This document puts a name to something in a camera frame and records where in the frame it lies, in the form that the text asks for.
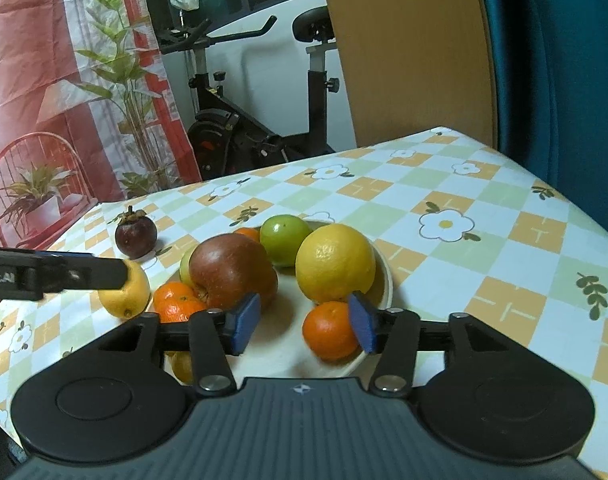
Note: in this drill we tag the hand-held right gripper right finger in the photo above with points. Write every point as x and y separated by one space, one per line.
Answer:
364 325

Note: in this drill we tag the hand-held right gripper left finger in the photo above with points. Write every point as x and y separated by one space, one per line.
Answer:
244 322

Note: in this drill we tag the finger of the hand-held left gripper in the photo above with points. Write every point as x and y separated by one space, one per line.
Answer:
94 274

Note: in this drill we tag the beige round plate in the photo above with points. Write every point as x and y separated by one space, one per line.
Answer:
279 342

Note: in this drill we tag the yellow lemon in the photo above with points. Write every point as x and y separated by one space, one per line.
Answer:
334 262
126 300

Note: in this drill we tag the red apple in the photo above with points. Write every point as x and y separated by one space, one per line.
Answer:
231 270

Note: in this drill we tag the dark purple mangosteen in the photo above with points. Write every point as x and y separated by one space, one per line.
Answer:
135 237

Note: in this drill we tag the small brown round fruit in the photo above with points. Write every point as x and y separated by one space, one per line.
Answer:
181 366

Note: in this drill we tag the green apple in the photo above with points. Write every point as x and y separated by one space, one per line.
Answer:
185 265

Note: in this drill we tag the green lime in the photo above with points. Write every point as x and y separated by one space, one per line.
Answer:
284 240

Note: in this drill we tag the black exercise bike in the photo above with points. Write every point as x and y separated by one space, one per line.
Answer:
234 130

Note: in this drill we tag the wooden board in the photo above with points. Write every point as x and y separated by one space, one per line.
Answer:
409 60

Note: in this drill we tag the blue curtain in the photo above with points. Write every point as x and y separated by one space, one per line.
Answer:
559 85

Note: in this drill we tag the printed wall cloth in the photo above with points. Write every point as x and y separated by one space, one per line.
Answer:
59 85

